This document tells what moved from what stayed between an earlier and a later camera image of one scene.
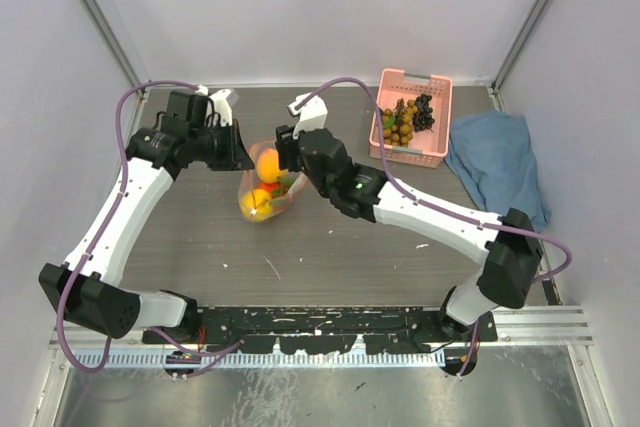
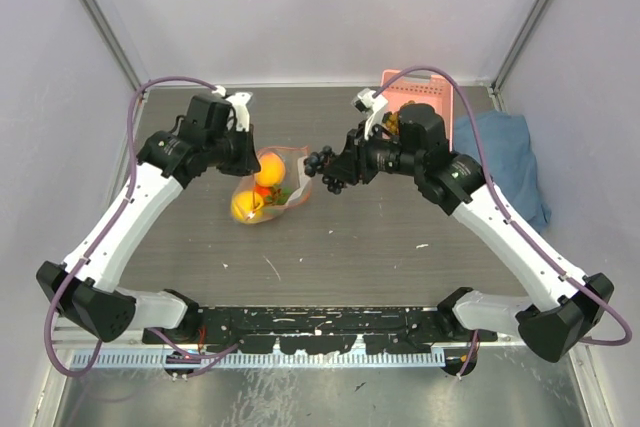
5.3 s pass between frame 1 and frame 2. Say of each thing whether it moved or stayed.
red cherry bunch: moved
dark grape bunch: moved
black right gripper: moved
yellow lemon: moved
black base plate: stayed
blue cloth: stayed
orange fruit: stayed
